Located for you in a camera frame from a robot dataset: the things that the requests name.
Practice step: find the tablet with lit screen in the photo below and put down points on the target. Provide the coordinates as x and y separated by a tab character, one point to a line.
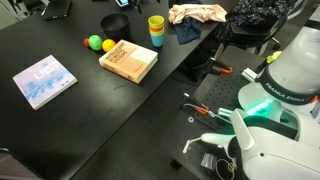
122	2

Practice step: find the black bowl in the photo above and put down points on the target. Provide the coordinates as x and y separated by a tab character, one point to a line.
115	28

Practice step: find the black office chair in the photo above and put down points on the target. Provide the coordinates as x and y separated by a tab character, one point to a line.
245	31

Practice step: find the orange and cream book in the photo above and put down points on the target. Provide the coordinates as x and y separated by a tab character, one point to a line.
128	58

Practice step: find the black perforated breadboard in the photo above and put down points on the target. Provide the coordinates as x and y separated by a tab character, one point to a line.
223	93

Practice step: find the pale blue UIST book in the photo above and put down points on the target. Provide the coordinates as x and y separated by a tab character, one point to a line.
43	81

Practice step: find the yellow green plastic piece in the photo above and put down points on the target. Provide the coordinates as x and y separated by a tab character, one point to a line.
274	56

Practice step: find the yellow ball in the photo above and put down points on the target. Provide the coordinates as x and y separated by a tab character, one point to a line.
108	45

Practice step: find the peach cloth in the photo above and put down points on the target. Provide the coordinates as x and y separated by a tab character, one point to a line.
196	12

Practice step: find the tan rubber band loop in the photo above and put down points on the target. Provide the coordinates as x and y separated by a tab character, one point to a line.
217	168

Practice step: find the blue plastic cup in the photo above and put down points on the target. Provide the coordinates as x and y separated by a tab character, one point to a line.
157	40

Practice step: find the black robot mounting stand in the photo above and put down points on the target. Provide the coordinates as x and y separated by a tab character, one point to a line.
186	136

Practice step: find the small clear plastic bag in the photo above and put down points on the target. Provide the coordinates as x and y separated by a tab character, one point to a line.
208	160

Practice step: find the yellow plastic cup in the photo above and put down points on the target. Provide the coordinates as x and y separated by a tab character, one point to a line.
156	25
157	32

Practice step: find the silver aluminium extrusion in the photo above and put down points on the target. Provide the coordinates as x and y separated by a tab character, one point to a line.
225	112
248	75

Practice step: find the flat black notebook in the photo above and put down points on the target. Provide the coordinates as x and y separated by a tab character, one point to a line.
56	9

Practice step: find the black speckled jacket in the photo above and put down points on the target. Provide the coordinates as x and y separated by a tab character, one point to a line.
253	13

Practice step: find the navy blue cloth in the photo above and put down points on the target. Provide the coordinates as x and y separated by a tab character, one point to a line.
188	31

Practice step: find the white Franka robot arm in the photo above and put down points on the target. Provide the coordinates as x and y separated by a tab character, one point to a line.
293	70

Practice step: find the white washer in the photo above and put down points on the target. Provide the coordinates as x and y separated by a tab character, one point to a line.
191	119

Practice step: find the green ball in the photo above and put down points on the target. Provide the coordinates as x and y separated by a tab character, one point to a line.
95	42

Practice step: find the small orange ball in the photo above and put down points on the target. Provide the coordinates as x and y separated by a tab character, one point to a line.
86	42

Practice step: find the white handheld device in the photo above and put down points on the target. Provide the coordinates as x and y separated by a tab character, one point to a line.
216	138

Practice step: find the black clamp with orange tip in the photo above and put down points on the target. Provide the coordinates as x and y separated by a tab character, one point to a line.
192	100
213	63

